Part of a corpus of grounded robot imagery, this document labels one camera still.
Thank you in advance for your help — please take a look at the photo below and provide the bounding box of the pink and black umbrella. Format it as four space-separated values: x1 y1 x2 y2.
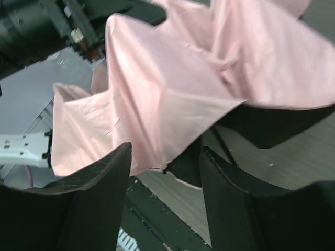
51 0 334 189

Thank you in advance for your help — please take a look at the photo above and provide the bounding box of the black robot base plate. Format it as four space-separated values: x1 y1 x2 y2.
121 177 211 251

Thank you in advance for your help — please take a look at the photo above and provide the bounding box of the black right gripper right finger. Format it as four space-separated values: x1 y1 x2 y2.
200 147 334 251

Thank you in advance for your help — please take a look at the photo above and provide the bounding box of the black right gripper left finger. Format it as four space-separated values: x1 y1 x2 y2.
1 143 132 251

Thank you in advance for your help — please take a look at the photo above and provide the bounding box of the white slotted cable duct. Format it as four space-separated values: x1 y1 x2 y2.
116 227 140 251

